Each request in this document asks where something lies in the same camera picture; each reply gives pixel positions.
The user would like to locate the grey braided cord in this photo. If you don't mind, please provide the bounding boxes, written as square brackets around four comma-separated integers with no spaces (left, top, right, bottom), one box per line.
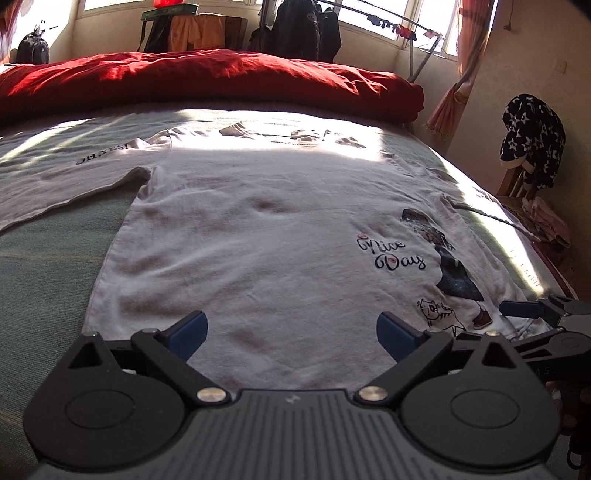
[455,202,544,243]

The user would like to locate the white printed T-shirt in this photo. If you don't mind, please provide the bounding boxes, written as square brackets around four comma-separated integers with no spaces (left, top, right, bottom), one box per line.
[0,115,561,393]

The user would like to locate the person's right hand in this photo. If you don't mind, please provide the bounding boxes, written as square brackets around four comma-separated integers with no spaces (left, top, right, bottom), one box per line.
[549,382,591,433]

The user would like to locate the wooden chair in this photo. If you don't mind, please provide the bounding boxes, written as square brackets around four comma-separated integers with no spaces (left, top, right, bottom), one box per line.
[496,161,578,278]

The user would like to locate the brown wooden cabinet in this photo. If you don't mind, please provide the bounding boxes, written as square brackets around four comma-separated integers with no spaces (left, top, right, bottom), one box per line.
[196,14,250,49]

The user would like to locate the red duvet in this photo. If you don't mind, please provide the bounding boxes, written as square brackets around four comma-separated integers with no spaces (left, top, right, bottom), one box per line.
[0,50,426,123]

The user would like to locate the pink cloth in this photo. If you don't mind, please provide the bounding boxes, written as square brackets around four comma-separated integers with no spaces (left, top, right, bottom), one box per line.
[522,196,571,245]

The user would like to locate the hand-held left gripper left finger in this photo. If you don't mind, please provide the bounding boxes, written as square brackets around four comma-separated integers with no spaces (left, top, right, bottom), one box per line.
[65,310,231,408]

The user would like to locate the navy star-print garment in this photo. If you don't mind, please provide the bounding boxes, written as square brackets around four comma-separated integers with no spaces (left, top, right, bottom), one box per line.
[499,93,566,190]

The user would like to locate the wooden headboard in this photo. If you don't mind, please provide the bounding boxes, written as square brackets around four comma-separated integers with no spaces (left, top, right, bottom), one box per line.
[545,244,580,298]

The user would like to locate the black backpack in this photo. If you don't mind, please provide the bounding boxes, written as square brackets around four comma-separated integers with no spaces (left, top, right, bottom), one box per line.
[16,32,51,65]

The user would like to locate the metal drying rack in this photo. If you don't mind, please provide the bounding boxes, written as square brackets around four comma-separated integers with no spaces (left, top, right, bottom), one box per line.
[259,0,444,84]

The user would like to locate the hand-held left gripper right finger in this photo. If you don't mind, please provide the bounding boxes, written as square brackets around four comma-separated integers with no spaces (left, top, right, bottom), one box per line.
[355,311,525,408]

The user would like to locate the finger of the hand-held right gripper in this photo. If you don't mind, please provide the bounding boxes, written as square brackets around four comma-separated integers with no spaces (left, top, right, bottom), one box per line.
[499,294,591,320]
[508,326,569,356]

